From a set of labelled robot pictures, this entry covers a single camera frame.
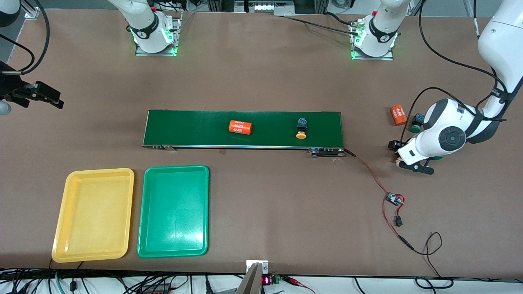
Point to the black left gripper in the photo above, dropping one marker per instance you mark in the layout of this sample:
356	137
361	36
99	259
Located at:
394	145

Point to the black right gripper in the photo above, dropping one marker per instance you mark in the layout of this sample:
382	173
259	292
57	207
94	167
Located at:
11	85

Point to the orange cylinder printed 4680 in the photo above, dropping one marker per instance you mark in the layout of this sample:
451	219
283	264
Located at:
398	114
240	127

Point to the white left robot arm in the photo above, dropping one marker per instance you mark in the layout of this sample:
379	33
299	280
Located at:
445	114

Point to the small motor controller board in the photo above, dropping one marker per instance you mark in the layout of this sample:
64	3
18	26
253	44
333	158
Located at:
394	199

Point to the small black connector plug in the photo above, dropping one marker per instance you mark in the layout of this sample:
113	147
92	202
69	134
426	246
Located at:
398	221

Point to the yellow plastic tray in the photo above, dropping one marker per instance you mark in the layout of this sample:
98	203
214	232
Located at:
94	216

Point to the green belt conveyor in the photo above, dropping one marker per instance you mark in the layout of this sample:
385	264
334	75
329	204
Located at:
196	128

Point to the green plastic tray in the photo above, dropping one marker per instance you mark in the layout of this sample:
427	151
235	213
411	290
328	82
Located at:
173	212

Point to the red digit display module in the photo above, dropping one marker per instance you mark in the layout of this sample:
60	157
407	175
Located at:
266	280

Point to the silver equipment box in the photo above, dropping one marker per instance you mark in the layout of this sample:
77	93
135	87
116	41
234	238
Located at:
265	7

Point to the aluminium frame profile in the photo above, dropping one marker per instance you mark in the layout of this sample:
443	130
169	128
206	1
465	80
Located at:
32	9

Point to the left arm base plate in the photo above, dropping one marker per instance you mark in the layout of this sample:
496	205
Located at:
372	58

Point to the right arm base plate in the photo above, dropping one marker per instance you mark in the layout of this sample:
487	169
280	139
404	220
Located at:
178	32

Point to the silver camera mount bracket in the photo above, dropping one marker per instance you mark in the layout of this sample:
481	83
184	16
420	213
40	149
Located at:
251	281

